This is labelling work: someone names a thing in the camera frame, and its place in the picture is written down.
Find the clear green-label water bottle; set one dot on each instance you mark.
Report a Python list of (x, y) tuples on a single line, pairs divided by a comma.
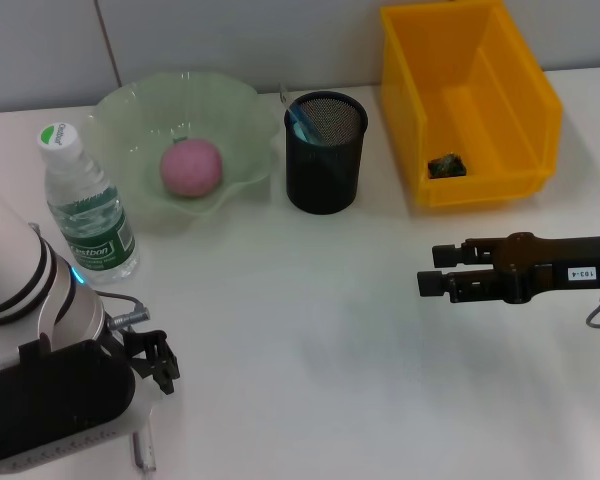
[(95, 235)]

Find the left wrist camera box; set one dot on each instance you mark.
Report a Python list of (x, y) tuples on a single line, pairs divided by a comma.
[(55, 400)]

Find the grey pen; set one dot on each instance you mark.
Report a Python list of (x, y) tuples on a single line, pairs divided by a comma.
[(144, 450)]

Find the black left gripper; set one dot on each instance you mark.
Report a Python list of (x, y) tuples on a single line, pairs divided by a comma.
[(140, 347)]

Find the green glass fruit bowl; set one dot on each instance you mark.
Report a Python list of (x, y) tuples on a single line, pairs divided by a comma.
[(130, 115)]

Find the yellow plastic storage bin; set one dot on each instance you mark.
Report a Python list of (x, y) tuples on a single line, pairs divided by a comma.
[(480, 125)]

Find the pink peach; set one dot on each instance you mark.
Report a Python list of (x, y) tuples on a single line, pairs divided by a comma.
[(192, 167)]

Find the blue plastic scissors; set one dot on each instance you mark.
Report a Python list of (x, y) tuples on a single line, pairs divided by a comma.
[(305, 127)]

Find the green plastic wrapper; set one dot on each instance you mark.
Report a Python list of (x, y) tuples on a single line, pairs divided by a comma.
[(447, 166)]

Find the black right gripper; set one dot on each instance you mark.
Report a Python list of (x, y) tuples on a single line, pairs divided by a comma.
[(540, 265)]

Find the transparent plastic ruler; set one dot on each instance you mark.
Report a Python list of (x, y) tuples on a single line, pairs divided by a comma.
[(286, 100)]

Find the black mesh pen cup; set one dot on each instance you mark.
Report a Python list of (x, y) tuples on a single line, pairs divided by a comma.
[(325, 185)]

